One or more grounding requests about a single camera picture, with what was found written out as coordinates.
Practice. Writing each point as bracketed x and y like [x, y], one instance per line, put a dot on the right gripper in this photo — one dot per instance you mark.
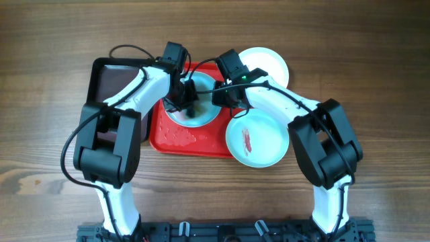
[218, 98]

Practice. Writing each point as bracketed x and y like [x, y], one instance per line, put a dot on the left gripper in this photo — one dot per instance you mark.
[193, 97]

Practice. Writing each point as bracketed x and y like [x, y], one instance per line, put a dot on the light blue plate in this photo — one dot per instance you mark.
[257, 140]
[203, 82]

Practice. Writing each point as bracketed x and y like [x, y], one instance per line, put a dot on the light blue plate front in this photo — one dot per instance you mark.
[257, 140]

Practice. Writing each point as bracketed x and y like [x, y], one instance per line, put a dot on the green yellow sponge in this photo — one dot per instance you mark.
[201, 107]

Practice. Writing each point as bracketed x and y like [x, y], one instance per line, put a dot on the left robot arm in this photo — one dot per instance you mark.
[103, 152]

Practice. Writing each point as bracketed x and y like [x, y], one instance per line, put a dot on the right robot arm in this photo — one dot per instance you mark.
[325, 145]

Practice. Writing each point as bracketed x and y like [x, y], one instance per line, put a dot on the red plastic tray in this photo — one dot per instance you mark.
[206, 141]

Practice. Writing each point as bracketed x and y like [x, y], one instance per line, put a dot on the black rectangular tray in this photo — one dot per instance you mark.
[108, 78]

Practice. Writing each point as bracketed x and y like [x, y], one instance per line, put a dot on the white plate with stain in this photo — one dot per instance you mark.
[267, 60]

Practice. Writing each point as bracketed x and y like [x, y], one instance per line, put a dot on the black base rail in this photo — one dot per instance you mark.
[290, 230]

